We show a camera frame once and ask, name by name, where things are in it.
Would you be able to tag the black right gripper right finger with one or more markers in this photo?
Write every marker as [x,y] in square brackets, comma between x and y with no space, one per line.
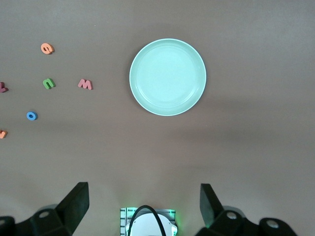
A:
[211,211]

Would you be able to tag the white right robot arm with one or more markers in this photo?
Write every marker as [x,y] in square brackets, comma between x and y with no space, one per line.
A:
[147,226]

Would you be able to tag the dark red foam letter z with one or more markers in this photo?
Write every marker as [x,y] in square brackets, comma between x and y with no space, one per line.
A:
[3,89]

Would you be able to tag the green foam letter n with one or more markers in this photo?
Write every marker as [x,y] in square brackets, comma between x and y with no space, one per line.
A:
[45,81]

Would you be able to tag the green plate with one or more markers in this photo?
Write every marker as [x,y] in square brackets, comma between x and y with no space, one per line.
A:
[167,77]

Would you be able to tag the orange letter A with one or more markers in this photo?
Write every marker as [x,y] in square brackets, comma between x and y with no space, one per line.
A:
[3,134]

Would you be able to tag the blue foam letter o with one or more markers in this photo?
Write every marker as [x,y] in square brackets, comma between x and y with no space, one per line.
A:
[35,116]

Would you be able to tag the orange foam letter e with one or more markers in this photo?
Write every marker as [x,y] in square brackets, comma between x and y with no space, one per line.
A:
[49,51]

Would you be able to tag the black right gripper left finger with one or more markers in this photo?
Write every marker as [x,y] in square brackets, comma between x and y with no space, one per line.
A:
[71,209]

